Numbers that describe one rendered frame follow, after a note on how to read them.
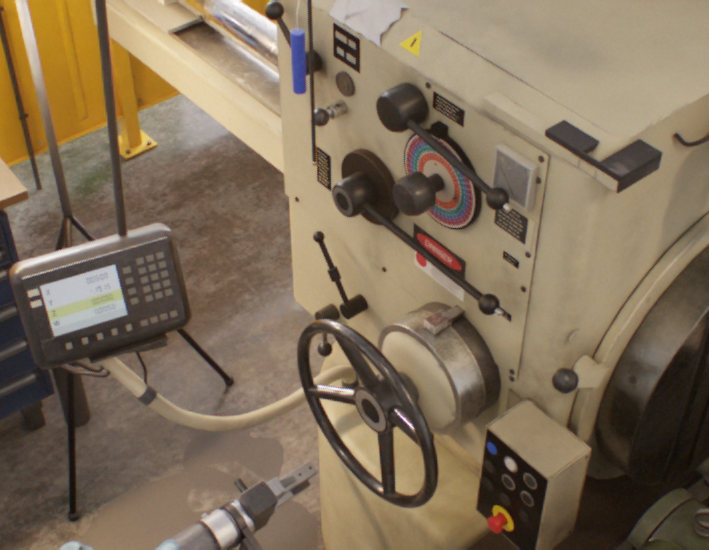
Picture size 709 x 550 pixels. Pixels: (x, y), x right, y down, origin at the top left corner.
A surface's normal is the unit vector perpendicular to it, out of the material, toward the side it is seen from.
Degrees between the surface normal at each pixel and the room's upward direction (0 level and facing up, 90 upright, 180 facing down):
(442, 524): 0
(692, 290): 28
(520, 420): 0
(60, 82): 90
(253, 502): 20
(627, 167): 0
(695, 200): 90
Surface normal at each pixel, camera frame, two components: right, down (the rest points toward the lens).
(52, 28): 0.64, 0.52
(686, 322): -0.49, -0.29
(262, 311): 0.00, -0.73
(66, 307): 0.39, 0.34
